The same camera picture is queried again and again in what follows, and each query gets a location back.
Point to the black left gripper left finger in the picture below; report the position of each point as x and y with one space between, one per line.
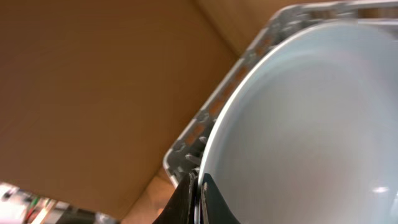
180 209

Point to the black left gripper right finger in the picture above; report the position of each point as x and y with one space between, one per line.
213 208

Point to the light blue plate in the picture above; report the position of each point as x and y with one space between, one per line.
310 134

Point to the grey dishwasher rack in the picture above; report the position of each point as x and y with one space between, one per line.
186 152

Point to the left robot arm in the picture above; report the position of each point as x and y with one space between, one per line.
156 204

